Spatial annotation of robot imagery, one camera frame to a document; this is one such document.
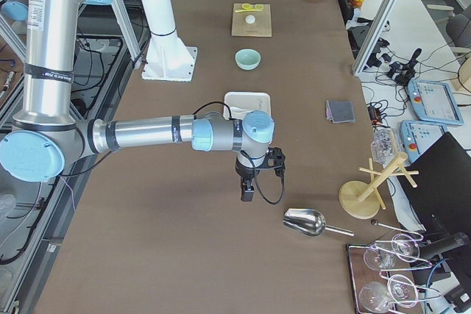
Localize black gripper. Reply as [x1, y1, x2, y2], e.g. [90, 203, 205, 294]
[235, 159, 258, 201]

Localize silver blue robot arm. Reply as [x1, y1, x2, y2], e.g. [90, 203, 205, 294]
[1, 0, 284, 201]

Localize mint green bowl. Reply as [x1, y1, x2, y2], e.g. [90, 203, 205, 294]
[235, 49, 261, 71]

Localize white steamed bun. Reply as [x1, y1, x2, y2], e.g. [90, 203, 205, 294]
[244, 15, 256, 24]

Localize metal scoop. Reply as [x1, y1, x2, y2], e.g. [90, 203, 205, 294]
[283, 208, 355, 237]

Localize cream rabbit tray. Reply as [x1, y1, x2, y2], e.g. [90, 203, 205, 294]
[224, 91, 272, 119]

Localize wooden mug tree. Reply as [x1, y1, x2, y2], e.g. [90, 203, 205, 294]
[339, 133, 419, 219]

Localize grey folded cloth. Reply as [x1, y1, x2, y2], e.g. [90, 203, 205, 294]
[326, 100, 356, 124]

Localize clear plastic container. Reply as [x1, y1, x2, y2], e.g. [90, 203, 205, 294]
[370, 128, 398, 165]

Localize wine glass rack tray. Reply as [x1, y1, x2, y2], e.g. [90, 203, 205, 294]
[346, 233, 441, 313]

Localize wooden cutting board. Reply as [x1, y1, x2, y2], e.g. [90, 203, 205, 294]
[231, 3, 272, 38]

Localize teach pendant lower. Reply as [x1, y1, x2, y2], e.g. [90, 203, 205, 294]
[400, 120, 447, 163]

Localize teach pendant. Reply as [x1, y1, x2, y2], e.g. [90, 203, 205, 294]
[400, 120, 447, 163]
[407, 79, 464, 126]

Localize yellow plastic knife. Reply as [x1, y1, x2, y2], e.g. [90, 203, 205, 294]
[234, 7, 263, 13]

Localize black laptop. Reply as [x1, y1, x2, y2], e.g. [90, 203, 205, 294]
[399, 132, 470, 235]

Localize teach pendant upper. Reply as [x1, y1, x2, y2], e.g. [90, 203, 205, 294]
[407, 79, 464, 126]

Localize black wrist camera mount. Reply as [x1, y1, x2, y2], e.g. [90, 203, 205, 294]
[257, 147, 286, 179]

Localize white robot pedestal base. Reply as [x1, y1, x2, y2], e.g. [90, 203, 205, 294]
[141, 0, 197, 82]

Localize aluminium frame post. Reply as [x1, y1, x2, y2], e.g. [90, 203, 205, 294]
[352, 0, 397, 77]

